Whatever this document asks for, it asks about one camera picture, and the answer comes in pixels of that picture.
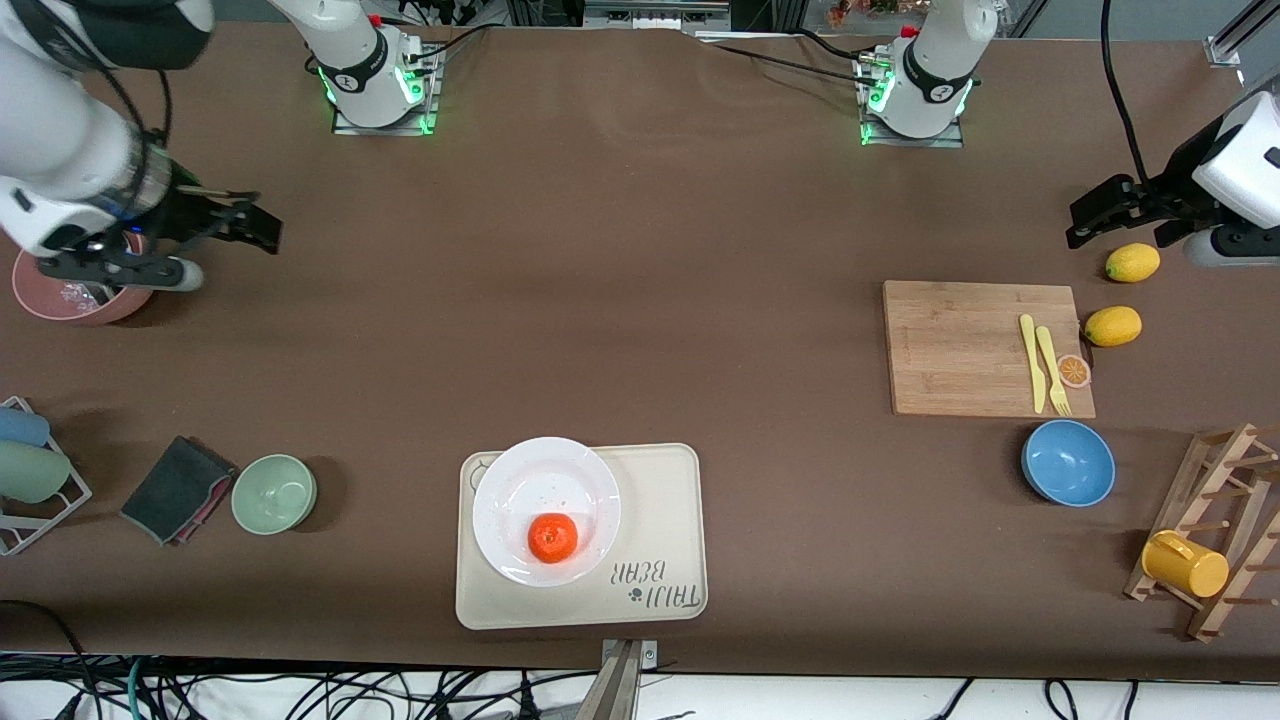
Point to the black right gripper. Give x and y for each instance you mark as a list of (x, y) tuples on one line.
[(186, 213)]

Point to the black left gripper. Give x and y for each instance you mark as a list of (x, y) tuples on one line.
[(1183, 174)]

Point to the white round plate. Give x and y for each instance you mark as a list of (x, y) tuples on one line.
[(540, 480)]

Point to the orange fruit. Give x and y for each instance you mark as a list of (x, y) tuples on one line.
[(553, 538)]

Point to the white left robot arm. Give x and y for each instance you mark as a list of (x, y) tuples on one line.
[(1250, 160)]

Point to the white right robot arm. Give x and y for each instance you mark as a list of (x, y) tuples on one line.
[(60, 150)]

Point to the yellow lemon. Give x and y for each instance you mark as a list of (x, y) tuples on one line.
[(1132, 263), (1113, 326)]

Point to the toy orange slice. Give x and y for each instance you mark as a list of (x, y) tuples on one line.
[(1074, 371)]

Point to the yellow plastic fork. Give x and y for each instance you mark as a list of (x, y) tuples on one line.
[(1050, 365)]

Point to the yellow plastic knife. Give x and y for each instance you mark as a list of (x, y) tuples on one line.
[(1031, 360)]

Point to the wooden cutting board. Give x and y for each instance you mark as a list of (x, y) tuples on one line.
[(950, 350)]

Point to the aluminium corner profile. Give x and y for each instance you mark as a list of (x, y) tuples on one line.
[(1230, 40)]

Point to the pink bowl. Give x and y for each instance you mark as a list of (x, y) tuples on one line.
[(40, 300)]

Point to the blue bowl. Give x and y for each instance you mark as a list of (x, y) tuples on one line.
[(1068, 463)]

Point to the pale green bowl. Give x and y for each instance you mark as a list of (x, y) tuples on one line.
[(273, 494)]

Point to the dark grey folded cloth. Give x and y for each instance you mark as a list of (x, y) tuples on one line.
[(175, 485)]

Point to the wooden mug rack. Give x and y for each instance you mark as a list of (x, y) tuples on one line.
[(1215, 470)]

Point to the light blue cup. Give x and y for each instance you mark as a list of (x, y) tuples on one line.
[(22, 426)]

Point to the colourful toy pile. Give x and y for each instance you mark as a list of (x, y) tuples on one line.
[(870, 8)]

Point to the brown table cover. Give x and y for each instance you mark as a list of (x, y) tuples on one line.
[(780, 220)]

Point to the pale green cup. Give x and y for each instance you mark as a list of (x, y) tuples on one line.
[(30, 472)]

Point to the yellow mug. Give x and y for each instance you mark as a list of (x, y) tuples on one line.
[(1185, 565)]

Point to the beige bear print tray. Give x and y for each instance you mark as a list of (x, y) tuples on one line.
[(660, 500)]

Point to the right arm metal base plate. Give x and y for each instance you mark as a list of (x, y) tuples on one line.
[(385, 130)]

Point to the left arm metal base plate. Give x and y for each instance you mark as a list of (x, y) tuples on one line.
[(915, 142)]

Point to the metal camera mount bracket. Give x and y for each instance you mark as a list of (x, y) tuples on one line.
[(615, 685)]

